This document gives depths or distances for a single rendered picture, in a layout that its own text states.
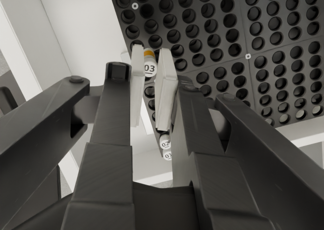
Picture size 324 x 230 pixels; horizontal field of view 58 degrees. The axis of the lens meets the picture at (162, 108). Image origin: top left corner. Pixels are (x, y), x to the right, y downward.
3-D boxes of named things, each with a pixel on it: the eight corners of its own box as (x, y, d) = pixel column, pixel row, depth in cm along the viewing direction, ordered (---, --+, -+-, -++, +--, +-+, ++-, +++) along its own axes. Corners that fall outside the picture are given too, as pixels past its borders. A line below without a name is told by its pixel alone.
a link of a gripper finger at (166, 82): (164, 77, 14) (179, 79, 14) (160, 47, 21) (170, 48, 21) (155, 130, 16) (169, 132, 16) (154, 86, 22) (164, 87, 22)
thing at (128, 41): (161, 154, 33) (161, 157, 33) (110, -6, 26) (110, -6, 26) (177, 150, 33) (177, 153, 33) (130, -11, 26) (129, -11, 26)
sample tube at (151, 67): (154, 61, 25) (156, 78, 21) (140, 60, 25) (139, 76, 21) (156, 47, 25) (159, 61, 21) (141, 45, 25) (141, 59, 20)
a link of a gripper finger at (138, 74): (138, 128, 16) (124, 127, 15) (138, 84, 22) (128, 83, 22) (145, 74, 14) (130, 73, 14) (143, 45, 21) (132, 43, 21)
